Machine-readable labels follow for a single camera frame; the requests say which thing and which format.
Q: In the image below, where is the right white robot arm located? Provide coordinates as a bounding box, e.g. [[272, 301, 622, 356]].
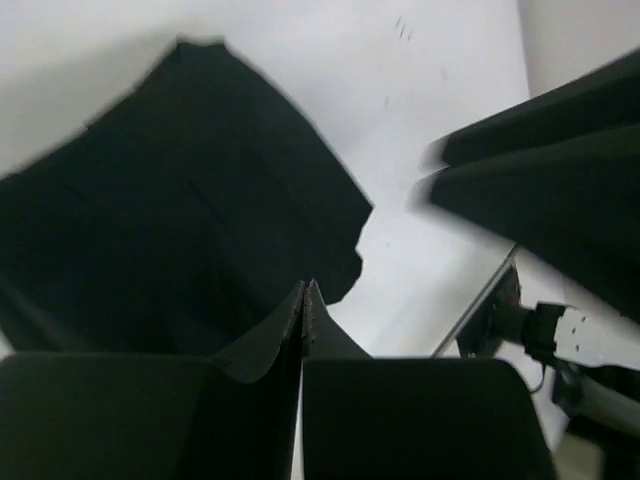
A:
[[419, 51, 639, 479]]

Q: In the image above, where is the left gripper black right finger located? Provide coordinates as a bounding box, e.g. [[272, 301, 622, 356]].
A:
[[301, 283, 556, 479]]

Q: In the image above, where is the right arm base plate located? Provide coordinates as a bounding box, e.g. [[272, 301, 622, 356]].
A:
[[432, 248, 528, 358]]

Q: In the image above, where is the black skirt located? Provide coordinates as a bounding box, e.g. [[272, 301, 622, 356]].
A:
[[1, 42, 372, 355]]

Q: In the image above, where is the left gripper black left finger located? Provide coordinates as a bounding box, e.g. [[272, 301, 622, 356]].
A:
[[1, 285, 304, 479]]

